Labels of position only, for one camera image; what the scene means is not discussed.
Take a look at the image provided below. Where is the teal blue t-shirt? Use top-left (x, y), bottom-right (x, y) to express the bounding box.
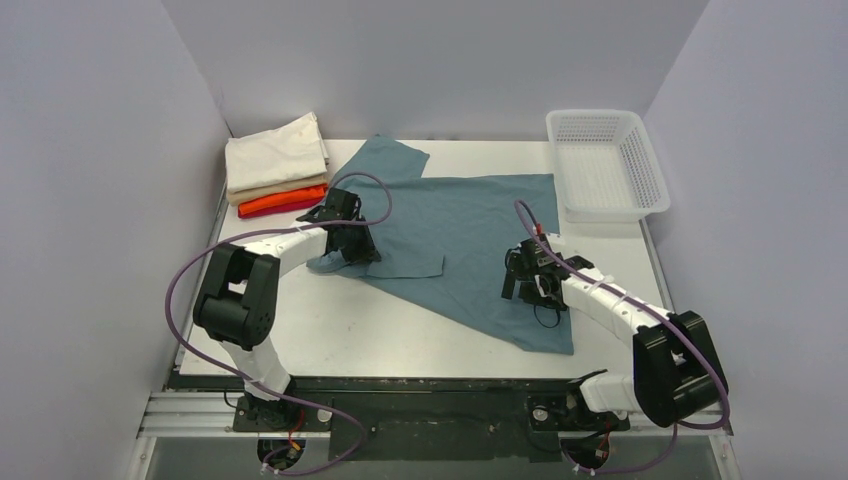
top-left (307, 136), bottom-right (574, 355)

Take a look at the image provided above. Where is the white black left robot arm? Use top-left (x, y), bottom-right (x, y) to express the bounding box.
top-left (192, 188), bottom-right (381, 430)

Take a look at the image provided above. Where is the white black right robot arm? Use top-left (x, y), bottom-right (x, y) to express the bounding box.
top-left (501, 234), bottom-right (729, 429)

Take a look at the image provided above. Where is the folded red t-shirt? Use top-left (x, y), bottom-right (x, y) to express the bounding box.
top-left (238, 200), bottom-right (320, 219)

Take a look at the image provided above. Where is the folded orange t-shirt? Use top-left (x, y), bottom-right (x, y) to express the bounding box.
top-left (237, 184), bottom-right (328, 214)

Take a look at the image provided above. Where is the folded cream t-shirt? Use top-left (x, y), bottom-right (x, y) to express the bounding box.
top-left (224, 112), bottom-right (327, 193)

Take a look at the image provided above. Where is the white perforated plastic basket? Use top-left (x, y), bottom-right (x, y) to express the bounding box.
top-left (545, 109), bottom-right (671, 223)

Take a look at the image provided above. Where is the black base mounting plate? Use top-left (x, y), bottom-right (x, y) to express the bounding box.
top-left (171, 377), bottom-right (630, 470)

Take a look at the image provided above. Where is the folded beige t-shirt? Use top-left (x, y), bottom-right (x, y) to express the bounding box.
top-left (225, 175), bottom-right (327, 206)

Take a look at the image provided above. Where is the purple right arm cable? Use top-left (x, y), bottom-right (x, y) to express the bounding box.
top-left (513, 198), bottom-right (732, 477)

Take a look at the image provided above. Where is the aluminium extrusion rail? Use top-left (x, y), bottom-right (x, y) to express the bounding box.
top-left (138, 392), bottom-right (732, 439)

